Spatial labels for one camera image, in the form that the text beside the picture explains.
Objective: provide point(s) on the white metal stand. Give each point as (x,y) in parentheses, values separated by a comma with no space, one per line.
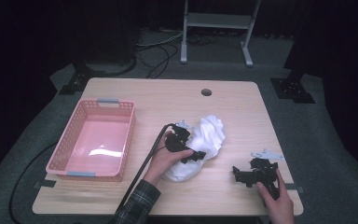
(217,20)

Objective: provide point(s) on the pink plastic basket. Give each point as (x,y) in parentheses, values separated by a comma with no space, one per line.
(99,143)

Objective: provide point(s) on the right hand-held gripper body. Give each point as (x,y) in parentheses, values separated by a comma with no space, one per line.
(262,172)

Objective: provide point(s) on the person's left hand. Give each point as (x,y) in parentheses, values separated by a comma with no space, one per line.
(161,163)

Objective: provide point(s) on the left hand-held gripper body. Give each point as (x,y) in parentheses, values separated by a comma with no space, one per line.
(177,141)

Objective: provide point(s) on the black tape strip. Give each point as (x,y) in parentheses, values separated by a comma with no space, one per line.
(295,188)
(45,184)

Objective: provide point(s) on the round table grommet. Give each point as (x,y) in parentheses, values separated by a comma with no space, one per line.
(206,92)

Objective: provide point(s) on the person's right hand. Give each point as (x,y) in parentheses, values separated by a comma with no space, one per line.
(279,208)

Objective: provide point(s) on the white cloth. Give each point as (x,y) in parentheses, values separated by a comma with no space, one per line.
(211,133)

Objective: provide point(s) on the black stand base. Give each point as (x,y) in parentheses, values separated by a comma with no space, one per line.
(80,77)
(292,90)

